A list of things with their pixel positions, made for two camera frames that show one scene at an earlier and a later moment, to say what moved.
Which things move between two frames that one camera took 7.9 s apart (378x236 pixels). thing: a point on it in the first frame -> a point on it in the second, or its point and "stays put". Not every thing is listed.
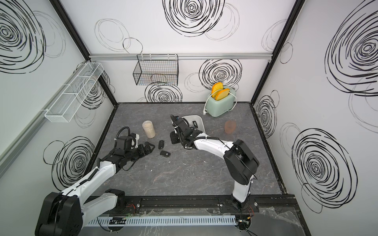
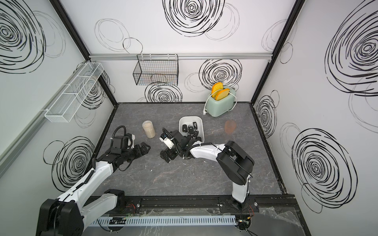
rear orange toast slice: [216, 86] stays put
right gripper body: [175, 138] -> [174, 152]
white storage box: [199, 121] stays put
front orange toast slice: [222, 94] stays put
